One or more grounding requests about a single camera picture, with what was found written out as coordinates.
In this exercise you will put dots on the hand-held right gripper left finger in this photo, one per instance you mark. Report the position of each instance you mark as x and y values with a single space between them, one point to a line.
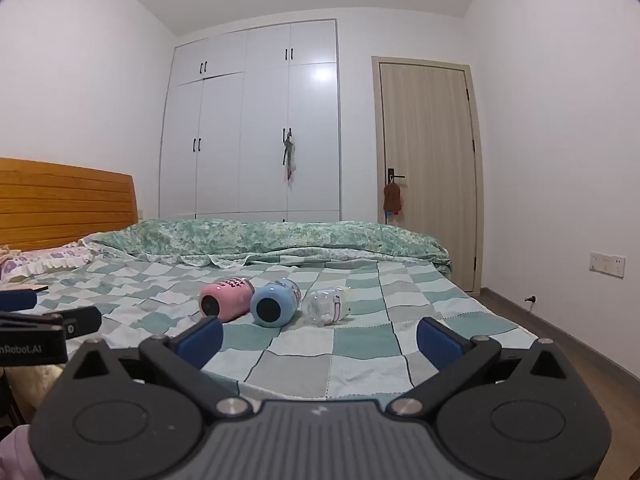
200 342

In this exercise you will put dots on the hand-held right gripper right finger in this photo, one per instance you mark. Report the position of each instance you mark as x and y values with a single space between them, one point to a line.
440 344

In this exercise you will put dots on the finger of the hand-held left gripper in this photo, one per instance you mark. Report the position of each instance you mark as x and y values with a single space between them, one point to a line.
80 321
17 301

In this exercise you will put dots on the beige fleece cloth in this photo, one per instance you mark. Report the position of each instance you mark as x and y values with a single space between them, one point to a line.
37 380

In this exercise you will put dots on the purple floral pillow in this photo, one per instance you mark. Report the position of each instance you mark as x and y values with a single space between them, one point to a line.
42 260

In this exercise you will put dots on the pink bottle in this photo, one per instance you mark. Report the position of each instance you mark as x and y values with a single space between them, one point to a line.
227 300

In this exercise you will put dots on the blue bottle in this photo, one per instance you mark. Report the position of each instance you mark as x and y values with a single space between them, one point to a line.
274 305

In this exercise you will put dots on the wooden headboard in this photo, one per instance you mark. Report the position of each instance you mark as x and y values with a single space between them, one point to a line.
65 205

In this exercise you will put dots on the pink clothing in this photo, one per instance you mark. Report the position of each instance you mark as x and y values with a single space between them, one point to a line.
15 452

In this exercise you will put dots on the checked bed sheet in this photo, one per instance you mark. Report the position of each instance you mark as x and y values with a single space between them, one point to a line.
310 355

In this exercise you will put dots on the clear plastic bottle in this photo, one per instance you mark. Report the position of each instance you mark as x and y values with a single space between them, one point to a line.
325 306

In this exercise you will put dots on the green floral quilt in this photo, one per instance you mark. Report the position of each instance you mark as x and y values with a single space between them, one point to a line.
280 237

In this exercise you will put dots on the brown hanging pouch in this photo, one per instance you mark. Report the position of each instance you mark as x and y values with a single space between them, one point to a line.
392 196

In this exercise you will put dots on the beige wooden door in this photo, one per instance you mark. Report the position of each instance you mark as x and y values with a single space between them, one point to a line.
430 160

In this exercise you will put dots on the hanging cloth ornament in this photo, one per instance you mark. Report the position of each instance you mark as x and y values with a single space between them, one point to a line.
289 157

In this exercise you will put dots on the white wardrobe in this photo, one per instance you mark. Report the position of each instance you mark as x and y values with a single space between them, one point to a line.
250 135

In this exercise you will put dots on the white wall socket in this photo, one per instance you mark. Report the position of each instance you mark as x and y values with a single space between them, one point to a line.
606 264

